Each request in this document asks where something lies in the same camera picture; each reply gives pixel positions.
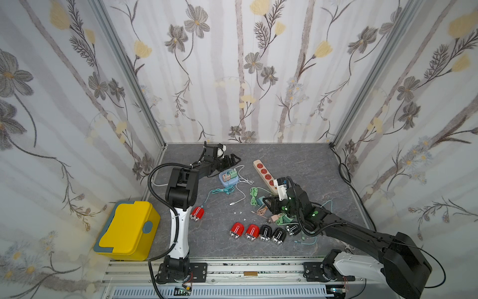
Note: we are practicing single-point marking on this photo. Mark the blue round power cube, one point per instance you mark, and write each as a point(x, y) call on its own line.
point(231, 182)

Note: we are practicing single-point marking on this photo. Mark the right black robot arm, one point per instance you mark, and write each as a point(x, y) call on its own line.
point(391, 259)

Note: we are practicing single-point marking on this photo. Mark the yellow lidded box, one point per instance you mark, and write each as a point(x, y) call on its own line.
point(129, 231)

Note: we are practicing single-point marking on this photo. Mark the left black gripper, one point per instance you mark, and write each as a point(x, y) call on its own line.
point(228, 162)

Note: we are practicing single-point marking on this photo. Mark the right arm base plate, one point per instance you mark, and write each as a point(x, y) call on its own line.
point(316, 272)

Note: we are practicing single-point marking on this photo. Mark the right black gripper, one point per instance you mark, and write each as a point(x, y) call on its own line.
point(280, 204)

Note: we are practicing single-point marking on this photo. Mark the beige power strip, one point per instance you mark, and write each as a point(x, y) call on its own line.
point(266, 176)

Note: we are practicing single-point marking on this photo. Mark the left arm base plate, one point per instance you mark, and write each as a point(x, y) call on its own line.
point(182, 273)

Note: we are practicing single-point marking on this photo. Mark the red shaver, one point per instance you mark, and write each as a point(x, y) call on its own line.
point(237, 230)
point(252, 232)
point(197, 214)

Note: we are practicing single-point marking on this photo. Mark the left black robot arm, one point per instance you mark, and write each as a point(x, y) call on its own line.
point(180, 197)

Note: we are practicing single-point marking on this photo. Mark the black shaver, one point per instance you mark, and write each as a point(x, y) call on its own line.
point(265, 233)
point(293, 229)
point(279, 235)

